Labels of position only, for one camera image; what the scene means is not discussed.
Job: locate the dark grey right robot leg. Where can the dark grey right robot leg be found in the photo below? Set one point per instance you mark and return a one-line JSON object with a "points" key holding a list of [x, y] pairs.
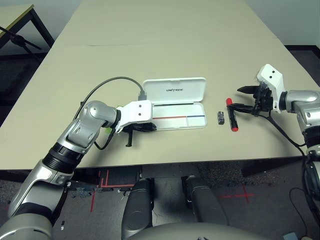
{"points": [[207, 202]]}

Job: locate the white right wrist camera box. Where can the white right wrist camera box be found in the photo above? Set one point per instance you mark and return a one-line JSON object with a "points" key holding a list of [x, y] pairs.
{"points": [[271, 75]]}

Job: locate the side table with black frame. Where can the side table with black frame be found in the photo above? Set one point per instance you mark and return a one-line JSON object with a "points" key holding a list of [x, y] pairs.
{"points": [[41, 27]]}

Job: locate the grey robot torso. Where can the grey robot torso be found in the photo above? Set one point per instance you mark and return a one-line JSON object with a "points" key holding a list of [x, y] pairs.
{"points": [[200, 232]]}

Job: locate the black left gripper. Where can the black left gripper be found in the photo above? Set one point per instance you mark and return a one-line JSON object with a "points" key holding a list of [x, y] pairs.
{"points": [[140, 127]]}

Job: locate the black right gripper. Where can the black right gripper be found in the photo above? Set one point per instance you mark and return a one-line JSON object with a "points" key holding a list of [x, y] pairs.
{"points": [[263, 100]]}

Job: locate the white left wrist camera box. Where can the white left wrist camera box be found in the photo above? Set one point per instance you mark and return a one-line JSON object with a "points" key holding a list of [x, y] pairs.
{"points": [[137, 111]]}

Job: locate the green highlighter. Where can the green highlighter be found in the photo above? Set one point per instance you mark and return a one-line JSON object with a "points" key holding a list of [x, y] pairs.
{"points": [[108, 130]]}

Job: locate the small blue grey box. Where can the small blue grey box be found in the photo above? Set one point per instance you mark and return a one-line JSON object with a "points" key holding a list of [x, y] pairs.
{"points": [[290, 236]]}

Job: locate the white plastic pencil case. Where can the white plastic pencil case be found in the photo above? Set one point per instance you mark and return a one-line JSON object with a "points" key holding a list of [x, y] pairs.
{"points": [[175, 90]]}

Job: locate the black tripod stand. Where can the black tripod stand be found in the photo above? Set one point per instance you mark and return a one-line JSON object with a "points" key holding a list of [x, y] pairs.
{"points": [[17, 38]]}

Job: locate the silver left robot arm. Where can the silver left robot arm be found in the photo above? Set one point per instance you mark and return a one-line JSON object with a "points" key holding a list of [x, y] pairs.
{"points": [[75, 132]]}

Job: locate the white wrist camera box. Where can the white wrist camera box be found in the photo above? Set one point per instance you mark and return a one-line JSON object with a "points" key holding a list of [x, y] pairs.
{"points": [[271, 75], [137, 111]]}

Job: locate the small white floor scrap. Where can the small white floor scrap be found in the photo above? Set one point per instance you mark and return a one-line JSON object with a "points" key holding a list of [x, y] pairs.
{"points": [[62, 225]]}

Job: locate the red black whiteboard marker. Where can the red black whiteboard marker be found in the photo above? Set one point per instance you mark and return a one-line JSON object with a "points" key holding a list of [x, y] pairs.
{"points": [[233, 122]]}

